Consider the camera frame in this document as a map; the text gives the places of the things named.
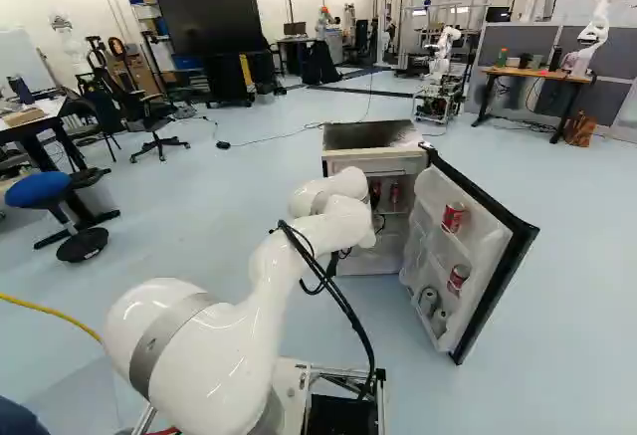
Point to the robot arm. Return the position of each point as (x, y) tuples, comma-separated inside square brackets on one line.
[(209, 345)]

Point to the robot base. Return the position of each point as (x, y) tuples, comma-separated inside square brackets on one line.
[(298, 380)]

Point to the red drink can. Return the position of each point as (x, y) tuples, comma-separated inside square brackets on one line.
[(459, 280), (394, 192), (454, 217), (376, 189)]

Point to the small black and white fridge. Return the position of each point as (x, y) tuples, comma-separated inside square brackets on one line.
[(373, 136)]

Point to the silver drink can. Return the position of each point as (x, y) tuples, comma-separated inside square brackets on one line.
[(427, 298)]

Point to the fridge door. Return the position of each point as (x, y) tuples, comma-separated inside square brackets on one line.
[(488, 256)]

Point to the black floor puck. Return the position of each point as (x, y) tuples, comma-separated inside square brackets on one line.
[(222, 145)]

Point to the white robot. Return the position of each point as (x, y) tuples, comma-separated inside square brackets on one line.
[(440, 64), (597, 32)]

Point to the large black screen on stand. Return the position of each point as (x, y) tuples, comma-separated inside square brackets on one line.
[(209, 22)]

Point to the black office chair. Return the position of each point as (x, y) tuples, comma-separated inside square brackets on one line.
[(132, 101)]

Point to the grey waste bin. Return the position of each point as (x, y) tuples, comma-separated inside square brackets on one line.
[(97, 198)]

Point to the wooden desk with black legs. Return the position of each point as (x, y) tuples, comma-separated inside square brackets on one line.
[(527, 72)]

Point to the brown bag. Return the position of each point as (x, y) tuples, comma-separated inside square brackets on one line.
[(579, 131)]

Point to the blue stool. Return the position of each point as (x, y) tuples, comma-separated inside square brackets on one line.
[(37, 188)]

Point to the grey table with black legs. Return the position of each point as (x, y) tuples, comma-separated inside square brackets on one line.
[(35, 109)]

